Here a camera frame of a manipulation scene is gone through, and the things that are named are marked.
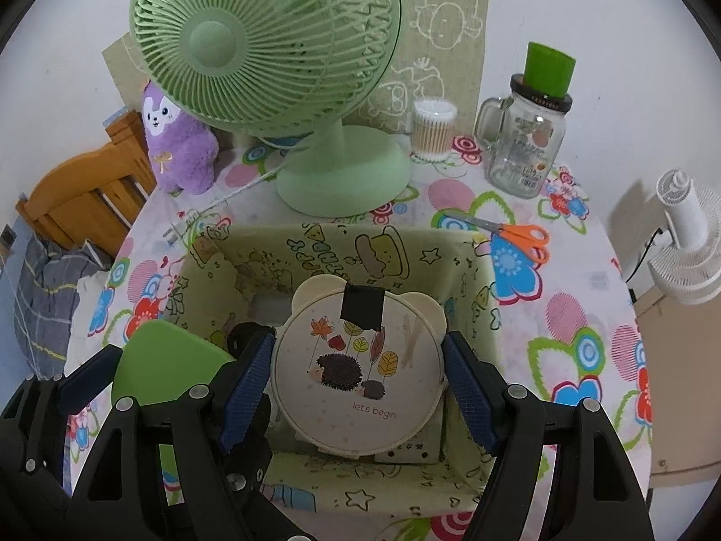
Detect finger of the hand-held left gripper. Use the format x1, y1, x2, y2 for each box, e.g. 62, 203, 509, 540
11, 344, 123, 443
225, 320, 319, 541

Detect white desk fan cable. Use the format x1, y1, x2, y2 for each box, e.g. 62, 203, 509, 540
163, 163, 294, 240

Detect glass jar mug green lid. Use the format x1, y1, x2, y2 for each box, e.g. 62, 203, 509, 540
475, 42, 576, 199

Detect white standing fan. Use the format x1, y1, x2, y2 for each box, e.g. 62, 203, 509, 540
647, 169, 721, 305

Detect white crumpled cloth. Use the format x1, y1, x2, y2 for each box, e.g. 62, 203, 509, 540
76, 262, 116, 316

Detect round cream bear-ear box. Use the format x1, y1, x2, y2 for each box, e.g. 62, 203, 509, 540
270, 276, 448, 460

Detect wooden bed headboard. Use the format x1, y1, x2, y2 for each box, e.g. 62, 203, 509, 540
16, 110, 159, 252

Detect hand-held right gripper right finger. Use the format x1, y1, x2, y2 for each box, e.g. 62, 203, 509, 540
442, 331, 657, 541

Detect cotton swab container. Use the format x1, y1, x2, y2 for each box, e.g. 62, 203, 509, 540
411, 98, 458, 163

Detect black fan power cable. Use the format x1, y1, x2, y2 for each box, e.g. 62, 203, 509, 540
622, 228, 668, 285

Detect floral tablecloth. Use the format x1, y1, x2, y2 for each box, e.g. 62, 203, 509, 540
64, 135, 657, 541

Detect green desk fan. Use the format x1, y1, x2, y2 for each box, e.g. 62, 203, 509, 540
129, 0, 413, 218

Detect orange handled scissors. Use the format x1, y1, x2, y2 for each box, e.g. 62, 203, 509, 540
442, 211, 550, 265

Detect grey plaid pillow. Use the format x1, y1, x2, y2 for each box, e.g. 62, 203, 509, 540
17, 237, 114, 378

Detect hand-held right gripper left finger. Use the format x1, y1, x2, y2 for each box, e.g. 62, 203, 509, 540
70, 330, 278, 541

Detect yellow patterned storage box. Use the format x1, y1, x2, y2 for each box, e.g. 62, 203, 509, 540
163, 222, 502, 516

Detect purple plush toy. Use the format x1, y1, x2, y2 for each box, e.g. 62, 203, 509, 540
140, 80, 219, 195

